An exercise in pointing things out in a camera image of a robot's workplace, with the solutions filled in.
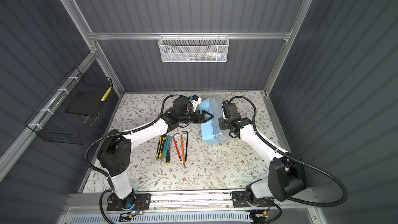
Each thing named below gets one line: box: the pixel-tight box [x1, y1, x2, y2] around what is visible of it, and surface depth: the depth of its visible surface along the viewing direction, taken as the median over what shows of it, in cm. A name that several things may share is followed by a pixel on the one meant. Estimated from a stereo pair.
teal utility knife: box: [161, 134, 171, 158], surface depth 93 cm
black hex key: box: [181, 130, 189, 162], surface depth 93 cm
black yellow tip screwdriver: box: [165, 134, 174, 165], surface depth 90 cm
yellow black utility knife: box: [155, 133, 167, 161], surface depth 93 cm
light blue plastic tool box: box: [199, 97, 230, 145], surface depth 85 cm
